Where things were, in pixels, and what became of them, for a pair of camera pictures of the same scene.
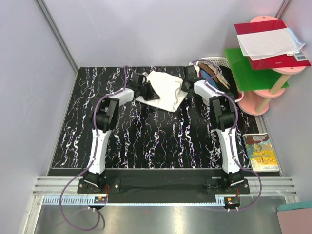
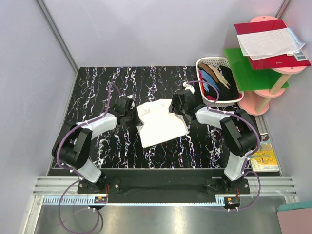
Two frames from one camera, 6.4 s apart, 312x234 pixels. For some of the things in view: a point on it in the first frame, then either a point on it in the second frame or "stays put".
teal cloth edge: [298, 205] stays put
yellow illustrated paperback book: [262, 155] stays put
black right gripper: [183, 87] to [176, 100]
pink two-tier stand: [257, 102] stays put
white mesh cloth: [269, 44] stays put
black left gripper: [152, 94] to [137, 121]
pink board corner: [296, 221] stays put
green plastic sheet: [252, 79] stays put
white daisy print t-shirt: [168, 87] to [157, 124]
